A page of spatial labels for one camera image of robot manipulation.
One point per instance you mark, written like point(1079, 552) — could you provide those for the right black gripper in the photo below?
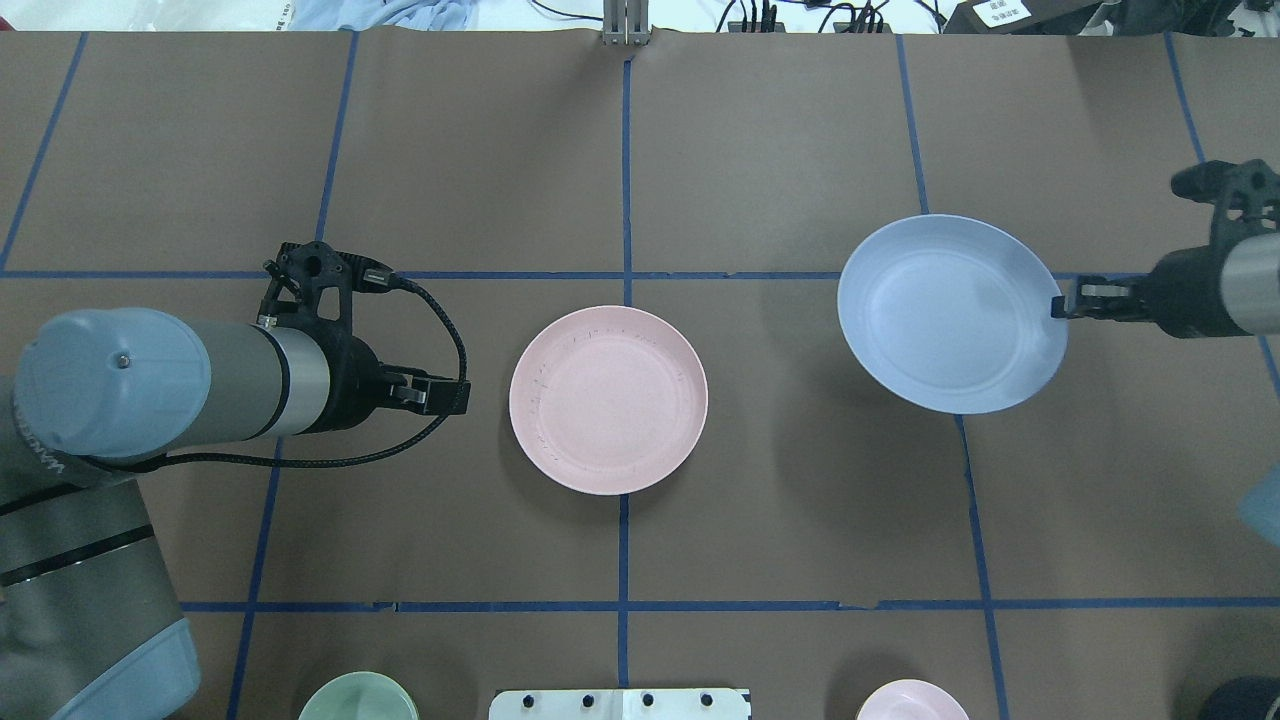
point(1190, 293)

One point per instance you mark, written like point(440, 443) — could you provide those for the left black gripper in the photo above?
point(353, 388)

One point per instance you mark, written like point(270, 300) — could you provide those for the blue plate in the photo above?
point(951, 314)

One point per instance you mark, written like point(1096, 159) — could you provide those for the pink plate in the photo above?
point(608, 400)

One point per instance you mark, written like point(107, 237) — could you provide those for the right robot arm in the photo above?
point(1221, 290)

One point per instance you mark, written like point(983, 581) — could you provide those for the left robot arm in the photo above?
point(92, 626)

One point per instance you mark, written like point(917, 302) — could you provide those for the light blue cup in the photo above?
point(1259, 507)

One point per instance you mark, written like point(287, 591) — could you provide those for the green bowl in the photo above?
point(360, 695)

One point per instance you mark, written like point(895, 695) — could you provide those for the light blue cloth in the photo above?
point(312, 16)

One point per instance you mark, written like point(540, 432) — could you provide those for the pink bowl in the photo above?
point(911, 699)

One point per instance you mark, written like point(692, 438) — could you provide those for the dark blue pot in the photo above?
point(1245, 697)

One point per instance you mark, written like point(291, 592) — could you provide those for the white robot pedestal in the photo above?
point(622, 703)

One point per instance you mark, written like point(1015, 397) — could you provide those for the aluminium frame post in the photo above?
point(626, 23)

